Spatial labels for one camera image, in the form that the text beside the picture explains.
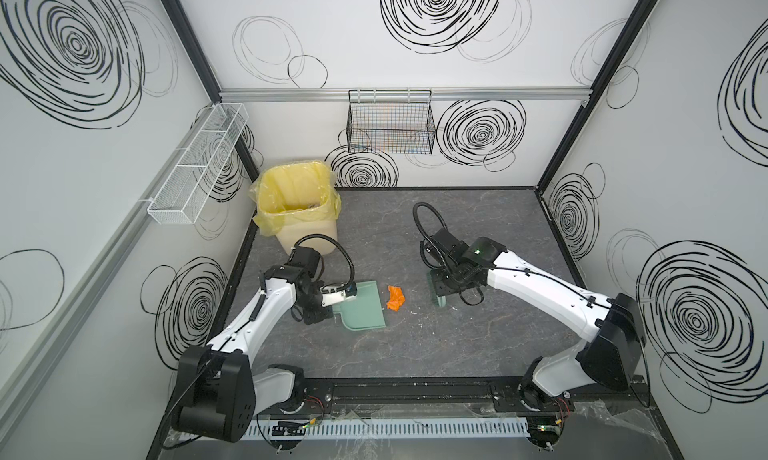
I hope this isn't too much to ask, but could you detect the mint green dustpan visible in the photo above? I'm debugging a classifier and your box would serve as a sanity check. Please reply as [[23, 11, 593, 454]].
[[332, 281, 386, 332]]

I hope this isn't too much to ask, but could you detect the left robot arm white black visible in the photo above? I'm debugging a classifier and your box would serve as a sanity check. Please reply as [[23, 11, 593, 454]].
[[163, 235, 357, 442]]

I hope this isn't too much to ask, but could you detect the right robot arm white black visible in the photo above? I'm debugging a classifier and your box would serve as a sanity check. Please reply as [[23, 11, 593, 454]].
[[415, 222, 646, 411]]

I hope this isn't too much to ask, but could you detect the orange paper scrap near bin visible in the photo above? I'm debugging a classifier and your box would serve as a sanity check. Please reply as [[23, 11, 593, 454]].
[[386, 286, 405, 312]]

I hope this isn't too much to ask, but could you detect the cream trash bin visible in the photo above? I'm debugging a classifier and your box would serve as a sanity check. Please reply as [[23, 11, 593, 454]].
[[276, 217, 338, 256]]

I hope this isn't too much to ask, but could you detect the yellow plastic bin liner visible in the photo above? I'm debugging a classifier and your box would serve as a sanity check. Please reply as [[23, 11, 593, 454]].
[[248, 161, 342, 237]]

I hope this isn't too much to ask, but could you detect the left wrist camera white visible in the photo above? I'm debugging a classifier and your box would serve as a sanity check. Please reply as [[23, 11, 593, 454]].
[[320, 282, 358, 308]]

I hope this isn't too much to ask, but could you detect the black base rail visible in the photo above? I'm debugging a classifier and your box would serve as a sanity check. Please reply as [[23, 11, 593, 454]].
[[173, 377, 652, 414]]

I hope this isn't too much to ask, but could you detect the white slotted cable duct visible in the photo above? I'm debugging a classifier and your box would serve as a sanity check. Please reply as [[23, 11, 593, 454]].
[[242, 417, 530, 441]]

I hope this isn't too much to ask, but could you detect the black wire wall basket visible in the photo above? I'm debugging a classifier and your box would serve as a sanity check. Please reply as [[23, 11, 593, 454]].
[[345, 89, 437, 155]]

